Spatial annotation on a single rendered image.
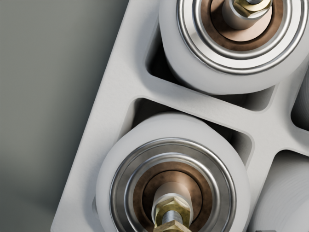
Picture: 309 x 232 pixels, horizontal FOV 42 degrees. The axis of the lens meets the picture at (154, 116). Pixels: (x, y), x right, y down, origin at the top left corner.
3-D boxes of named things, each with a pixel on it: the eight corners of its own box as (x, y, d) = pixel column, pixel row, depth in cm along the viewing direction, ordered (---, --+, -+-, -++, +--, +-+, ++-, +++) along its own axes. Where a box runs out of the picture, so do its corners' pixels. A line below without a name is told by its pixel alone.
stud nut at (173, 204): (147, 217, 21) (146, 222, 20) (166, 191, 21) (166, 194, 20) (178, 239, 21) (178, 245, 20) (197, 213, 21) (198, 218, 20)
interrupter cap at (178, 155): (86, 216, 25) (84, 219, 24) (153, 112, 24) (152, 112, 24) (191, 283, 25) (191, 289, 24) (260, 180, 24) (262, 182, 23)
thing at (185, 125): (109, 169, 43) (62, 222, 24) (158, 92, 42) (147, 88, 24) (186, 218, 42) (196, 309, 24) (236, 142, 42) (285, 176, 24)
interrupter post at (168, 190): (145, 204, 24) (140, 221, 21) (166, 171, 24) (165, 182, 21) (178, 225, 24) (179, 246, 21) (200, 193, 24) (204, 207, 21)
